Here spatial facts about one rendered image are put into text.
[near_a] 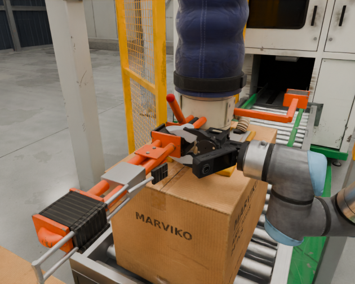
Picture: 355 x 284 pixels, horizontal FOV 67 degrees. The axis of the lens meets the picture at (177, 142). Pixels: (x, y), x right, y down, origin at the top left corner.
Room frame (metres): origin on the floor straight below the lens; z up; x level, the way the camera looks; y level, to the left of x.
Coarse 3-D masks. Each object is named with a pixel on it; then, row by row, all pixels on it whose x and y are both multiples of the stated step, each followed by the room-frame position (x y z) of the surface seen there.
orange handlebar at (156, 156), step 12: (240, 108) 0.88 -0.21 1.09; (204, 120) 0.78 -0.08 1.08; (276, 120) 0.81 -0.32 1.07; (288, 120) 0.80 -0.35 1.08; (156, 144) 0.61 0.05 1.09; (168, 144) 0.60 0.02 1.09; (144, 156) 0.54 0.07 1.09; (156, 156) 0.53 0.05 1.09; (96, 192) 0.41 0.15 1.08; (48, 240) 0.29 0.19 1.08; (72, 240) 0.30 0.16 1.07
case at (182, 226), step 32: (256, 128) 1.03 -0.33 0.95; (128, 160) 0.77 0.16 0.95; (160, 192) 0.60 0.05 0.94; (192, 192) 0.60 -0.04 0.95; (224, 192) 0.60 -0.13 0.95; (256, 192) 0.79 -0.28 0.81; (128, 224) 0.66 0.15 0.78; (160, 224) 0.61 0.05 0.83; (192, 224) 0.56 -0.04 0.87; (224, 224) 0.51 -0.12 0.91; (256, 224) 0.90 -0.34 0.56; (128, 256) 0.67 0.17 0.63; (160, 256) 0.61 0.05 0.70; (192, 256) 0.55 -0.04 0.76; (224, 256) 0.51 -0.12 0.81
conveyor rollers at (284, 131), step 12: (252, 108) 2.50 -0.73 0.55; (264, 108) 2.52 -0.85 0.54; (252, 120) 2.21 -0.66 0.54; (264, 120) 2.18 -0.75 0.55; (288, 132) 1.92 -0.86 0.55; (300, 132) 1.95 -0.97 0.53; (300, 144) 1.71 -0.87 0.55; (264, 216) 0.96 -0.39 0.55; (264, 240) 0.84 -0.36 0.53; (108, 252) 0.77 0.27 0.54; (252, 252) 0.78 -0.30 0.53; (264, 252) 0.76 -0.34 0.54; (252, 264) 0.70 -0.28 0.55; (264, 264) 0.71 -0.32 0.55; (240, 276) 0.66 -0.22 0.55; (264, 276) 0.67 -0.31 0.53
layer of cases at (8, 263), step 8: (0, 248) 0.78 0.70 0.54; (0, 256) 0.74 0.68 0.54; (8, 256) 0.74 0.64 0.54; (16, 256) 0.74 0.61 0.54; (0, 264) 0.71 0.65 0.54; (8, 264) 0.71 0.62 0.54; (16, 264) 0.71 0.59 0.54; (24, 264) 0.71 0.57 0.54; (0, 272) 0.67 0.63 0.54; (8, 272) 0.67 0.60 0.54; (16, 272) 0.67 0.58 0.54; (24, 272) 0.67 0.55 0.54; (32, 272) 0.67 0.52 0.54; (0, 280) 0.64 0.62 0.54; (8, 280) 0.64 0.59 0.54; (16, 280) 0.64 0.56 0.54; (24, 280) 0.64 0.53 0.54; (32, 280) 0.64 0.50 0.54; (48, 280) 0.64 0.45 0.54; (56, 280) 0.64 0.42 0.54
